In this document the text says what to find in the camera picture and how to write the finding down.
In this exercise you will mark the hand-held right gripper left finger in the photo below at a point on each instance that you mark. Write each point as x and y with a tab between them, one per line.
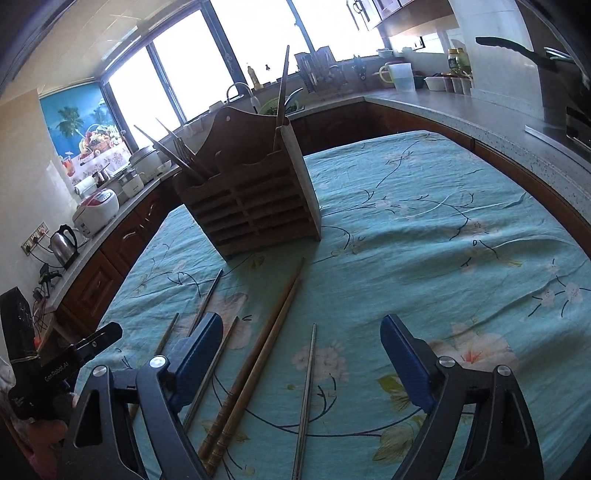
198	360

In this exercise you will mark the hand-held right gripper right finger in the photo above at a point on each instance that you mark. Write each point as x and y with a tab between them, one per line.
406	364

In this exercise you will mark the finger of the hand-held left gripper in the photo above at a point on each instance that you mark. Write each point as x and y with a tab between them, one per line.
99	336

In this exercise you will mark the metal chopstick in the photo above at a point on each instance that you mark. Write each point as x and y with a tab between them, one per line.
161	147
206	300
307	392

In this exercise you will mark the wooden utensil holder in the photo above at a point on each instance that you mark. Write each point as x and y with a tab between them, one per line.
258	203

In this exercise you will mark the brass fork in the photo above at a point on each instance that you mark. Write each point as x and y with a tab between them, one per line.
189	159

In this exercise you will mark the person's left hand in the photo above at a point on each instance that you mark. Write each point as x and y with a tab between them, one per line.
46	431

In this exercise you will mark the kitchen counter with wooden cabinets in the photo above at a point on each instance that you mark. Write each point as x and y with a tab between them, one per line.
87	288

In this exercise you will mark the small black gadget stand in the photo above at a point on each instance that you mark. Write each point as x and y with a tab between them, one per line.
50	273

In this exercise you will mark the steel electric kettle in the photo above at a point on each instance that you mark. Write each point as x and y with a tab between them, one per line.
63	247

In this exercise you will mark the white and red rice cooker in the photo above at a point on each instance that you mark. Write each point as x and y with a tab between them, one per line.
97	212

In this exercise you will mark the teal floral tablecloth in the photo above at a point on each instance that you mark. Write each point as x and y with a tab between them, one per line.
415	230

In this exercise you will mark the paper towel roll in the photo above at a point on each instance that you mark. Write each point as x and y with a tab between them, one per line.
85	187

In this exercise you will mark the small white steamer pot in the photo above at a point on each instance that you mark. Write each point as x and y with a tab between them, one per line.
129	183

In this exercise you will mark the large white cooker pot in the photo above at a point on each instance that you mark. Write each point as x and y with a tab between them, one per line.
144	160

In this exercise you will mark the curved sink faucet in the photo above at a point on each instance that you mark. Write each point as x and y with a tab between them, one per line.
253	99

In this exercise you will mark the green colander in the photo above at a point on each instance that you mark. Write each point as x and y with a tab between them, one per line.
293	105

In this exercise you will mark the white condiment containers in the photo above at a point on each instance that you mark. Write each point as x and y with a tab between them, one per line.
445	84

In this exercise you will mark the yellow bottle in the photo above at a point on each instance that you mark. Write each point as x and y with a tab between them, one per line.
254	78

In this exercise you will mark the gas stove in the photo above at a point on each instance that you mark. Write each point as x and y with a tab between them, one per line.
572	129

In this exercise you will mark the scissors holder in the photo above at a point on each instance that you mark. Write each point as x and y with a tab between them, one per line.
360	68

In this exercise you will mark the cooking oil bottle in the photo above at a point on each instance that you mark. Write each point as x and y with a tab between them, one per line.
458	62

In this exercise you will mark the knife and utensil rack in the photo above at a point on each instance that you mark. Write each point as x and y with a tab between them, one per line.
318	69

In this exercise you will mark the white bowl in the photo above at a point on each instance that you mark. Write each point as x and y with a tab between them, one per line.
385	52

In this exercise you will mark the kitchen window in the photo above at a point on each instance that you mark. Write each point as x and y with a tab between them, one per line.
258	32

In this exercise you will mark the black wok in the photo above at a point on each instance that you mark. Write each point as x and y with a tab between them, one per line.
512	48

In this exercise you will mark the wooden upper cabinets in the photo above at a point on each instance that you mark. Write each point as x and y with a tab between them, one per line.
397	11

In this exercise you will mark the wall socket strip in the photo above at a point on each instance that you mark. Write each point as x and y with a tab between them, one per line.
34	236

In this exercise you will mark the tropical fruit wall poster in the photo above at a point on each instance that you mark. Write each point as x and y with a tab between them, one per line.
69	120

